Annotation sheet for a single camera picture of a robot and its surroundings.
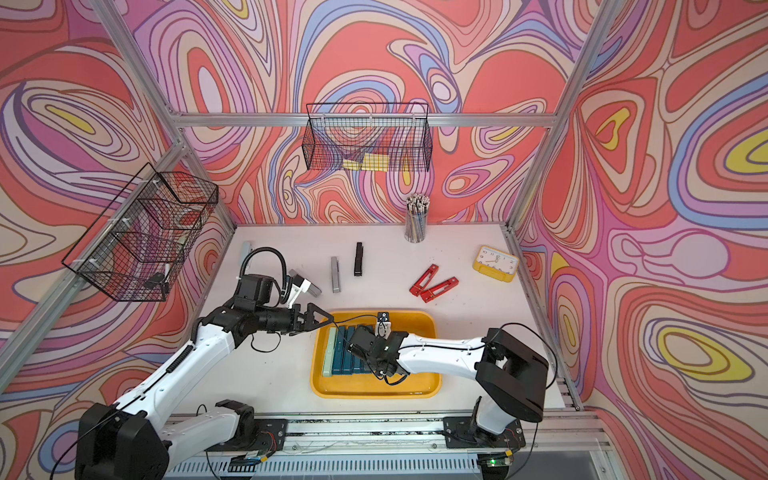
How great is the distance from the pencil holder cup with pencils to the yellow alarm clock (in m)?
0.23

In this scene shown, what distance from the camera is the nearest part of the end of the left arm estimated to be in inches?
22.7

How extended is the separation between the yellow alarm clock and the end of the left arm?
0.61 metres

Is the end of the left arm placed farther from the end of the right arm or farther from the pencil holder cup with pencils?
the pencil holder cup with pencils

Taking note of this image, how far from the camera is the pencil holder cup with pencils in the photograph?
1035 millimetres

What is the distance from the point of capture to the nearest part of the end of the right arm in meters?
0.59
